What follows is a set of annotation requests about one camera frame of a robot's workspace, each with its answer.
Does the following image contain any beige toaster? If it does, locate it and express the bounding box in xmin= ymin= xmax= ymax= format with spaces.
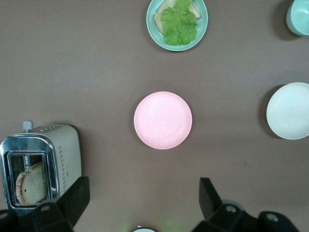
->
xmin=0 ymin=120 xmax=83 ymax=216

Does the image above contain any light green cup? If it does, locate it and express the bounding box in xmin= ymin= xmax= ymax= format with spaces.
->
xmin=286 ymin=0 xmax=309 ymax=36

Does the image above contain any green lettuce leaf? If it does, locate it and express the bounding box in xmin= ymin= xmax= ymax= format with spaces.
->
xmin=160 ymin=0 xmax=199 ymax=47

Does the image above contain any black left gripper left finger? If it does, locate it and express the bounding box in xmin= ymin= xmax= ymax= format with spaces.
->
xmin=0 ymin=176 xmax=91 ymax=232

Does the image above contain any green plate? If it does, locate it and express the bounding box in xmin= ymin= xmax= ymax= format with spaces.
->
xmin=146 ymin=0 xmax=209 ymax=52

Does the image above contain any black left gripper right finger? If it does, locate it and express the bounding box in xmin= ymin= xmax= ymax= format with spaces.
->
xmin=192 ymin=177 xmax=301 ymax=232

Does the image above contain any bread slice on plate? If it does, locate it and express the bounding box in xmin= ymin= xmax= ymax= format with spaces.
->
xmin=154 ymin=0 xmax=202 ymax=33

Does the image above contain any toast slice in toaster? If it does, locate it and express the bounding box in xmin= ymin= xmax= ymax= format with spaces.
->
xmin=15 ymin=161 xmax=47 ymax=206

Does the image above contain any white plate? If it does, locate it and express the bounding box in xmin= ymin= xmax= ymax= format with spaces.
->
xmin=266 ymin=82 xmax=309 ymax=140

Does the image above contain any pink bowl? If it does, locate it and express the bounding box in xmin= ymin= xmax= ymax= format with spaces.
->
xmin=133 ymin=91 xmax=193 ymax=150

